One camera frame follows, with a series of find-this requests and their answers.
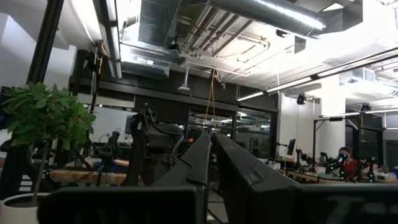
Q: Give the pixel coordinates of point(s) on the black rig post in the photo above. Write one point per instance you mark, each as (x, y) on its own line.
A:
(46, 37)

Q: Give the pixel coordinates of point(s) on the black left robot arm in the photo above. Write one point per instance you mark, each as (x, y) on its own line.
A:
(149, 146)

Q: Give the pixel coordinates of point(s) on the person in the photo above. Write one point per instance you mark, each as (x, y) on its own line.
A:
(349, 168)

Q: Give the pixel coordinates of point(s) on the silver ventilation duct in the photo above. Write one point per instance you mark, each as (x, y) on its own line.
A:
(280, 15)

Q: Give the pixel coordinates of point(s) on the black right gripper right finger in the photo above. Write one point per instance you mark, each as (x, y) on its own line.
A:
(242, 174)

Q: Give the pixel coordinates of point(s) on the green leafy plant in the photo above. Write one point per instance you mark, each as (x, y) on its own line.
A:
(40, 115)

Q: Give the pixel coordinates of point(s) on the white plant pot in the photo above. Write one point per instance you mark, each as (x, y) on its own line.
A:
(12, 211)

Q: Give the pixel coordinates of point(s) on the wooden workbench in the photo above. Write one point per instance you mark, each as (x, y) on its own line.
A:
(81, 177)

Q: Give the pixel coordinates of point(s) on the grey pendant lamp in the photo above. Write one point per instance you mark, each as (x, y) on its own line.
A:
(184, 87)

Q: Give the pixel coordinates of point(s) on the black computer monitor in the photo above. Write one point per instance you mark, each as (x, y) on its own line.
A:
(291, 147)

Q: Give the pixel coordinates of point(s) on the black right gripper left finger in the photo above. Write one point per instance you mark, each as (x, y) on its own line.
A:
(186, 174)

